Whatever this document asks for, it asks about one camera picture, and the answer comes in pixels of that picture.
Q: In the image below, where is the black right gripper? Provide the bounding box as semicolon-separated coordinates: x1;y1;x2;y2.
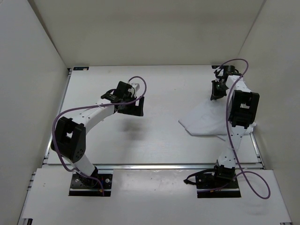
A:
211;81;229;101

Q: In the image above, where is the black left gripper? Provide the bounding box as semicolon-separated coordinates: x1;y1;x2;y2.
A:
118;94;145;116

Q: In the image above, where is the white skirt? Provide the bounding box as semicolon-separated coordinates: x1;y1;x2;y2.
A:
178;97;257;142

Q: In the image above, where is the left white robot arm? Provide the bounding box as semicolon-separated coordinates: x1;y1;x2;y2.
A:
51;81;144;187

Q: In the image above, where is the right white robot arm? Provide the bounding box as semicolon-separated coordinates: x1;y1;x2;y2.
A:
210;65;260;188

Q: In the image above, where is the left blue table label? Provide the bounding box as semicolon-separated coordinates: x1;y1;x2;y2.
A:
73;67;89;71

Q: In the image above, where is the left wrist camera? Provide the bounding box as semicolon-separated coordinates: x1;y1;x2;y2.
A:
129;82;140;91

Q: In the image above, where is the aluminium table frame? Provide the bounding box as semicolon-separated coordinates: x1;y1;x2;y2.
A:
20;66;291;225

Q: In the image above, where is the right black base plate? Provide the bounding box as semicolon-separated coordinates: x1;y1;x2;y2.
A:
183;169;241;199

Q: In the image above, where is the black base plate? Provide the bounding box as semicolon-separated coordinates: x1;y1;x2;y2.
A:
183;169;241;199
69;170;113;197

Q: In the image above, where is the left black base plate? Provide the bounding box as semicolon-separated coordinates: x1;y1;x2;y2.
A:
69;170;113;197

